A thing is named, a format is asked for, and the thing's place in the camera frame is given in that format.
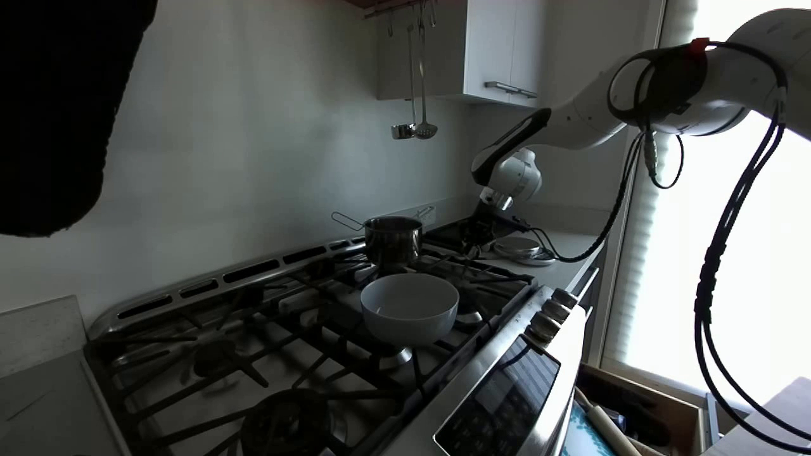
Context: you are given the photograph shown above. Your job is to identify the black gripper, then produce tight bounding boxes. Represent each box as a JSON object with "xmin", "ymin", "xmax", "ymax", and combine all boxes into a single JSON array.
[{"xmin": 471, "ymin": 194, "xmax": 537, "ymax": 247}]

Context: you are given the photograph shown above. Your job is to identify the stainless steel gas stove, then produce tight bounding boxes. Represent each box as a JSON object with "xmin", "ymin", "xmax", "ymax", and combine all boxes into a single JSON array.
[{"xmin": 79, "ymin": 213, "xmax": 592, "ymax": 456}]

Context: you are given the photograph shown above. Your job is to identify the small dark saucepan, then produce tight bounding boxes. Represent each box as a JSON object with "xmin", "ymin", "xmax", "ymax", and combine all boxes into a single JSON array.
[{"xmin": 330, "ymin": 205, "xmax": 439, "ymax": 274}]

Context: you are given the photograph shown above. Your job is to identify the hanging metal ladle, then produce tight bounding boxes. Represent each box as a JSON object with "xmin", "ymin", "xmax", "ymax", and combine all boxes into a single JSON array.
[
  {"xmin": 388, "ymin": 8, "xmax": 419, "ymax": 142},
  {"xmin": 412, "ymin": 1, "xmax": 440, "ymax": 142}
]

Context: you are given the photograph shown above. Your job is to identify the white bowl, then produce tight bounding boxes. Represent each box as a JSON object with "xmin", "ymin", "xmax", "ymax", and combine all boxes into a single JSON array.
[{"xmin": 358, "ymin": 271, "xmax": 464, "ymax": 350}]

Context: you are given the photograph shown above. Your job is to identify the white window blind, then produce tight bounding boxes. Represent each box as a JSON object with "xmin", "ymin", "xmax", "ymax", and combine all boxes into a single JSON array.
[{"xmin": 606, "ymin": 148, "xmax": 671, "ymax": 365}]

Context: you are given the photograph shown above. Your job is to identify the blue and white packet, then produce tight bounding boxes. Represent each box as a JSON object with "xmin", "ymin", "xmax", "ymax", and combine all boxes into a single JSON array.
[{"xmin": 561, "ymin": 403, "xmax": 610, "ymax": 456}]

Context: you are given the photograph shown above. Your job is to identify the wooden rolling pin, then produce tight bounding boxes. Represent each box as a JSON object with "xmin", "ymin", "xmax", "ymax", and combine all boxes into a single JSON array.
[{"xmin": 573, "ymin": 388, "xmax": 644, "ymax": 456}]

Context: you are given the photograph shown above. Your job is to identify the dark blurry object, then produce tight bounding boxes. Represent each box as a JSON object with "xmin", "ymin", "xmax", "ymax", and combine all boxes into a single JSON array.
[{"xmin": 0, "ymin": 0, "xmax": 159, "ymax": 237}]

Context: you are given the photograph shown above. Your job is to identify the white wall cabinet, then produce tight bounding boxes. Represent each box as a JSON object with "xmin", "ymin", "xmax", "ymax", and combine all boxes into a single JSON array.
[{"xmin": 374, "ymin": 0, "xmax": 548, "ymax": 108}]

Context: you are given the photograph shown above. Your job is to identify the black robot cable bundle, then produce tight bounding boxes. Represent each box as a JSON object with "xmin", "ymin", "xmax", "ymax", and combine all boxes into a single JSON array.
[{"xmin": 604, "ymin": 36, "xmax": 811, "ymax": 454}]

